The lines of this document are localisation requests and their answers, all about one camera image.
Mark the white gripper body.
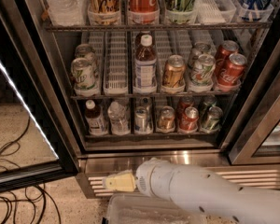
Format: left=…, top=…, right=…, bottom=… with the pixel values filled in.
left=135, top=158, right=176, bottom=201

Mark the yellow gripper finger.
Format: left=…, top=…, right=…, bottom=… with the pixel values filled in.
left=102, top=170, right=136, bottom=192

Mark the silver redbull can front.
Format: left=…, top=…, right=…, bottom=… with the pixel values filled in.
left=134, top=106, right=147, bottom=132

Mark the silver redbull can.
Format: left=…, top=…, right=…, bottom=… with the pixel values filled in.
left=134, top=106, right=147, bottom=132
left=140, top=97, right=152, bottom=120

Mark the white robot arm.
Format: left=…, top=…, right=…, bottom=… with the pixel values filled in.
left=103, top=158, right=280, bottom=224

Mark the clear water bottle bottom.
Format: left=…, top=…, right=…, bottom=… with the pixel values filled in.
left=107, top=101, right=130, bottom=135

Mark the clear water bottle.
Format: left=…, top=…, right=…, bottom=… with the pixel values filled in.
left=46, top=0, right=86, bottom=26
left=107, top=101, right=130, bottom=135

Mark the gold can bottom shelf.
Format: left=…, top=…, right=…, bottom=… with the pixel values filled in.
left=158, top=106, right=175, bottom=130

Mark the gold can shelf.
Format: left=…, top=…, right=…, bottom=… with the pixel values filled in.
left=158, top=106, right=175, bottom=130
left=162, top=55, right=186, bottom=88

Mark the brown tea bottle bottom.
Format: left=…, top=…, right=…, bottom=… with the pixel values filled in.
left=85, top=100, right=108, bottom=136

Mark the brown tea bottle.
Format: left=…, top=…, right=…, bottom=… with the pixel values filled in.
left=134, top=35, right=157, bottom=89
left=85, top=100, right=108, bottom=136

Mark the red coke can bottom front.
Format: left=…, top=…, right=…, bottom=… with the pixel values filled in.
left=179, top=106, right=199, bottom=132

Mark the red coke can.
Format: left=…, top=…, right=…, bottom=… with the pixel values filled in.
left=217, top=53, right=247, bottom=86
left=176, top=96, right=194, bottom=119
left=179, top=106, right=199, bottom=132
left=214, top=40, right=239, bottom=76

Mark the silver redbull can rear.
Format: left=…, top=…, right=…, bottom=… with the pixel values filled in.
left=140, top=97, right=152, bottom=120

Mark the green can bottom front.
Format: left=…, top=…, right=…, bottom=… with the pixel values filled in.
left=201, top=106, right=223, bottom=133

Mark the red coke can bottom rear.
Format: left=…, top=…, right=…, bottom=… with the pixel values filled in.
left=176, top=96, right=194, bottom=119

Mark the green can bottom rear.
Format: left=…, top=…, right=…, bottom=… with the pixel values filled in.
left=199, top=95, right=217, bottom=117

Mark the open glass fridge door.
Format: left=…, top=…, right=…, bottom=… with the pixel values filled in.
left=0, top=0, right=78, bottom=194

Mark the gold can middle shelf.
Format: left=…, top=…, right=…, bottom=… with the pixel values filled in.
left=162, top=55, right=186, bottom=88

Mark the stainless steel fridge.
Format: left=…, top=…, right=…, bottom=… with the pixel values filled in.
left=14, top=0, right=280, bottom=198

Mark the green 7up can front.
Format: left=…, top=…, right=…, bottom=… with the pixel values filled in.
left=71, top=58, right=96, bottom=91

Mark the green 7up can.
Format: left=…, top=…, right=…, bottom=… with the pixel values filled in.
left=71, top=58, right=96, bottom=91
left=75, top=43, right=99, bottom=77

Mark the white green can front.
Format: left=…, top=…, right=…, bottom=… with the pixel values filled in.
left=190, top=54, right=216, bottom=85

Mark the white green can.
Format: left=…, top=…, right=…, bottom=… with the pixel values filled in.
left=190, top=54, right=216, bottom=85
left=188, top=42, right=211, bottom=69

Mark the closed right fridge door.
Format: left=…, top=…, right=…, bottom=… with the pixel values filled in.
left=228, top=56, right=280, bottom=166

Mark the red coke can middle front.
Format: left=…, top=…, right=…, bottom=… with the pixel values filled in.
left=217, top=53, right=247, bottom=86

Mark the white green can rear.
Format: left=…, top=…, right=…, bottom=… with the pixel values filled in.
left=188, top=42, right=211, bottom=69

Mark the green 7up can rear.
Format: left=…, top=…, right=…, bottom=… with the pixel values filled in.
left=75, top=43, right=99, bottom=77

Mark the red coke can middle rear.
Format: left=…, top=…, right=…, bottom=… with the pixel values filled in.
left=214, top=40, right=239, bottom=76

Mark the clear plastic bin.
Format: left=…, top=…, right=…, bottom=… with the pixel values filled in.
left=106, top=193, right=207, bottom=224

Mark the brown tea bottle middle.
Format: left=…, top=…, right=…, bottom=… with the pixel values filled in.
left=134, top=35, right=157, bottom=89

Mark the clear water bottle top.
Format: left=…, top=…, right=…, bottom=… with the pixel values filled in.
left=46, top=0, right=86, bottom=26

